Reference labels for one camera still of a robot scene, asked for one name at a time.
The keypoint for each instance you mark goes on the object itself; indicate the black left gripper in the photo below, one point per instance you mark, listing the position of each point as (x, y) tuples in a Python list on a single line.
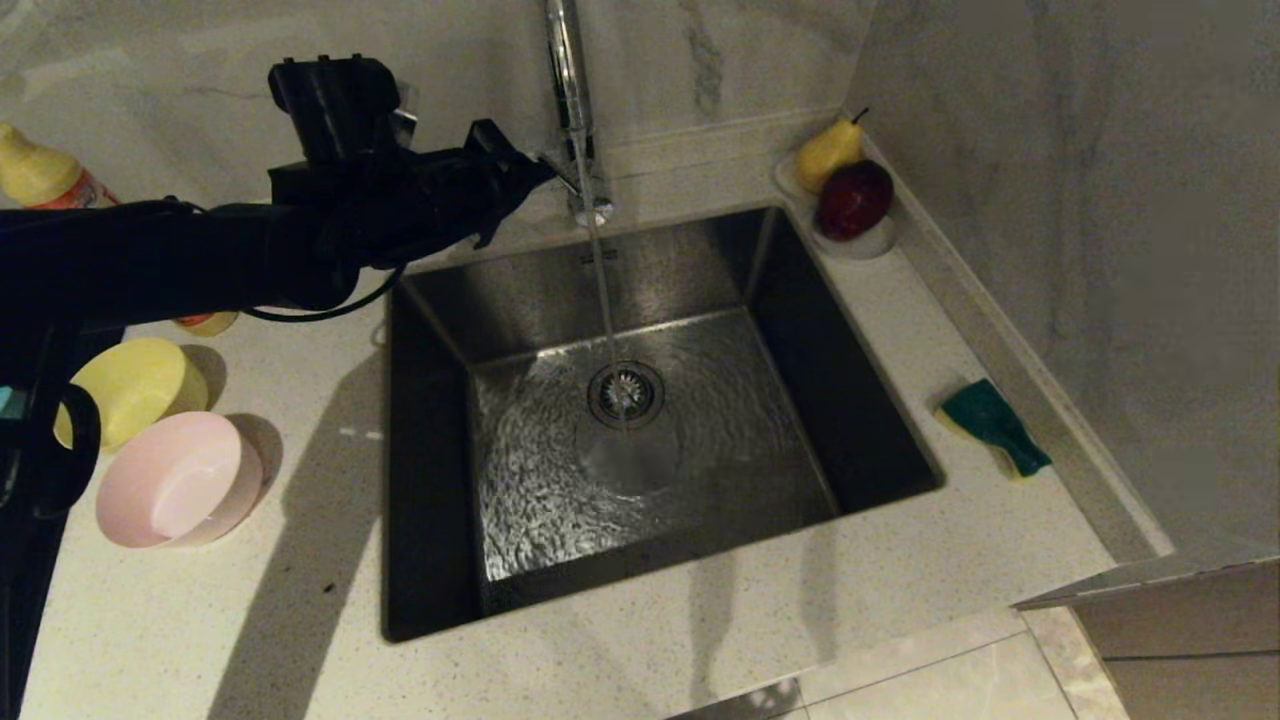
[(450, 195)]

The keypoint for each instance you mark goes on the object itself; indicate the chrome faucet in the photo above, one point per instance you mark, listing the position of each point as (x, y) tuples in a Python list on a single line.
[(568, 70)]

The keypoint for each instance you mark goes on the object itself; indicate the yellow plastic bowl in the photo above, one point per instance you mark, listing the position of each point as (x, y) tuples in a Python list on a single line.
[(140, 385)]

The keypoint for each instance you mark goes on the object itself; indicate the pink plastic bowl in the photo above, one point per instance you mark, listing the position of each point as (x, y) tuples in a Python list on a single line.
[(180, 480)]

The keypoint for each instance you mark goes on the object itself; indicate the orange detergent bottle yellow cap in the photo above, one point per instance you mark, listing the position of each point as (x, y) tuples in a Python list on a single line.
[(45, 175)]

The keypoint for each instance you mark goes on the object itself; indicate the green yellow sponge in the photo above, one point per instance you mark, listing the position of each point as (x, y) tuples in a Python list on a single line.
[(985, 415)]

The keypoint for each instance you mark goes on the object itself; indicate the blue plastic bowl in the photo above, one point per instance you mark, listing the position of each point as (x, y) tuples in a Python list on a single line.
[(10, 402)]

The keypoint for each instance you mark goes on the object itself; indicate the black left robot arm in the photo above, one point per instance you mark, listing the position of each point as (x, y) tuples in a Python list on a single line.
[(150, 260)]

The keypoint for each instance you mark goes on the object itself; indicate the stainless steel sink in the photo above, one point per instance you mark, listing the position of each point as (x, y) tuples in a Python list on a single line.
[(750, 450)]

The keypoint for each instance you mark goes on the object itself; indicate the running water stream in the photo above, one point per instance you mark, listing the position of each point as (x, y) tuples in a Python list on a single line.
[(603, 290)]

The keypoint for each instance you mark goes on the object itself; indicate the round metal drain strainer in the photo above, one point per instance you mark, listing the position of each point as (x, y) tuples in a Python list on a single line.
[(645, 400)]

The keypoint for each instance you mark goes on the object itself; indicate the yellow pear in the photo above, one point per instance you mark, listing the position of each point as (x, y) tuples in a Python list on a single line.
[(825, 153)]

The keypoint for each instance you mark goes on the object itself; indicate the dark red apple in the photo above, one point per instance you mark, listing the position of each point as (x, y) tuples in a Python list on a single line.
[(853, 200)]

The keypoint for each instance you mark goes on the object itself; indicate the small white dish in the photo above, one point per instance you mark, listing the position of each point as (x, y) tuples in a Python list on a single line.
[(862, 247)]

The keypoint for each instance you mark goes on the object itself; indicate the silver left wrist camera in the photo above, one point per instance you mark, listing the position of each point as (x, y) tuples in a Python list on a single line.
[(405, 125)]

